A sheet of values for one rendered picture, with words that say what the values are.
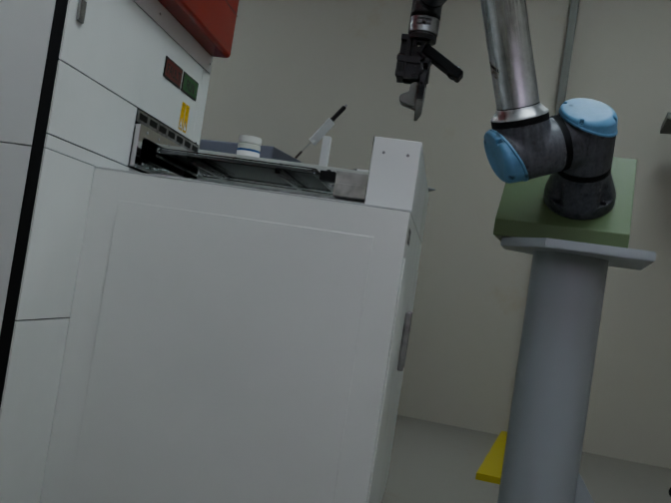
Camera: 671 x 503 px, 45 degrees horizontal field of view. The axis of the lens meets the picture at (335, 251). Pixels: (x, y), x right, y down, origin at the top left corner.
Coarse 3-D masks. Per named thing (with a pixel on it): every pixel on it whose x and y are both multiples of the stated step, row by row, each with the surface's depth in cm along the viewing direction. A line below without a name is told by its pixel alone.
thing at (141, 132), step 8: (136, 128) 176; (144, 128) 178; (136, 136) 176; (144, 136) 179; (152, 136) 183; (160, 136) 188; (136, 144) 176; (152, 144) 188; (160, 144) 189; (168, 144) 194; (176, 144) 199; (136, 152) 176; (136, 160) 176; (144, 160) 181; (136, 168) 178; (144, 168) 181; (152, 168) 186; (160, 168) 191; (192, 176) 219
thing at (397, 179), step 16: (384, 144) 158; (400, 144) 158; (416, 144) 157; (384, 160) 158; (400, 160) 158; (416, 160) 157; (368, 176) 158; (384, 176) 158; (400, 176) 157; (416, 176) 157; (368, 192) 158; (384, 192) 158; (400, 192) 157; (416, 192) 165; (400, 208) 157; (416, 208) 176; (416, 224) 188
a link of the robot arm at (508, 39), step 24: (480, 0) 159; (504, 0) 155; (504, 24) 156; (528, 24) 158; (504, 48) 157; (528, 48) 158; (504, 72) 159; (528, 72) 159; (504, 96) 161; (528, 96) 160; (504, 120) 161; (528, 120) 159; (552, 120) 164; (504, 144) 160; (528, 144) 160; (552, 144) 161; (504, 168) 162; (528, 168) 162; (552, 168) 164
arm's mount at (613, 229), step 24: (624, 168) 186; (504, 192) 183; (528, 192) 183; (624, 192) 179; (504, 216) 177; (528, 216) 176; (552, 216) 175; (624, 216) 173; (576, 240) 171; (600, 240) 170; (624, 240) 169
